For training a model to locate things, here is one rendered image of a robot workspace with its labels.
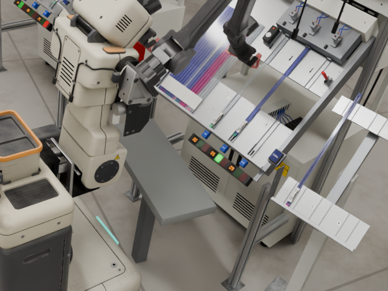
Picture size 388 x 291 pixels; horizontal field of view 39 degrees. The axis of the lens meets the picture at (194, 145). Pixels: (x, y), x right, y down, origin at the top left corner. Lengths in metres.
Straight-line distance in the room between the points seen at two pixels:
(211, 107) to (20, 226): 1.04
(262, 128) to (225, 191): 0.70
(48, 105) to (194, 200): 1.68
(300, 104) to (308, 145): 0.35
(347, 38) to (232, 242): 1.20
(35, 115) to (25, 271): 1.75
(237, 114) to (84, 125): 0.73
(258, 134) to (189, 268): 0.80
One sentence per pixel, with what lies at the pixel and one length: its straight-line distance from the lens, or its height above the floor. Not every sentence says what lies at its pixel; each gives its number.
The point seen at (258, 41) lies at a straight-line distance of 2.49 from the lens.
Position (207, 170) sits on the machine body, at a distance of 2.93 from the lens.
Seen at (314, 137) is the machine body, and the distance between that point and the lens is 2.70.
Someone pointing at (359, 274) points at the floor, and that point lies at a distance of 3.04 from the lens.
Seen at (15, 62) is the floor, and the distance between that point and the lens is 4.04.
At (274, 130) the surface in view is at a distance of 2.27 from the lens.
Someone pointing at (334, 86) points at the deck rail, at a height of 1.03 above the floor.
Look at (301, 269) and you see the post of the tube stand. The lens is 2.50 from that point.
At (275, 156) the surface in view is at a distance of 2.18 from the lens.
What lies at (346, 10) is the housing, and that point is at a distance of 2.39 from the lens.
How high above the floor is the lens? 2.05
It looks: 37 degrees down
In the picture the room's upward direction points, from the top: 14 degrees clockwise
